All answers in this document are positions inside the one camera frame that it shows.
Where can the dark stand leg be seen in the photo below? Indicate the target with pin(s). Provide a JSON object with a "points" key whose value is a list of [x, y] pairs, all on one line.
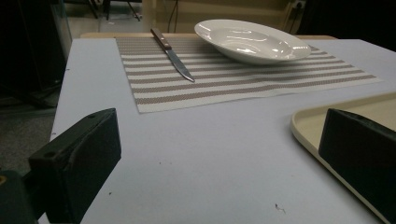
{"points": [[134, 11]]}

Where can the white deep plate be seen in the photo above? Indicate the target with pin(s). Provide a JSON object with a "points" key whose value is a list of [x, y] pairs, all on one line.
{"points": [[249, 42]]}

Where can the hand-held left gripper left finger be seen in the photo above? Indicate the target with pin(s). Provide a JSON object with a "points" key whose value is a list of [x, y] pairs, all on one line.
{"points": [[77, 165]]}

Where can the striped placemat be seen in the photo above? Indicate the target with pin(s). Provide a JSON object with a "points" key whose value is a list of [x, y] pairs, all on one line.
{"points": [[218, 81]]}

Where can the cream plastic tray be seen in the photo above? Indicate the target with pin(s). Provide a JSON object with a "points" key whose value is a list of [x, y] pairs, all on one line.
{"points": [[311, 124]]}

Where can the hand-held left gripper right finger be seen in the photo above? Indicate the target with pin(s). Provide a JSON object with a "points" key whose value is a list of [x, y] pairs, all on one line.
{"points": [[361, 155]]}

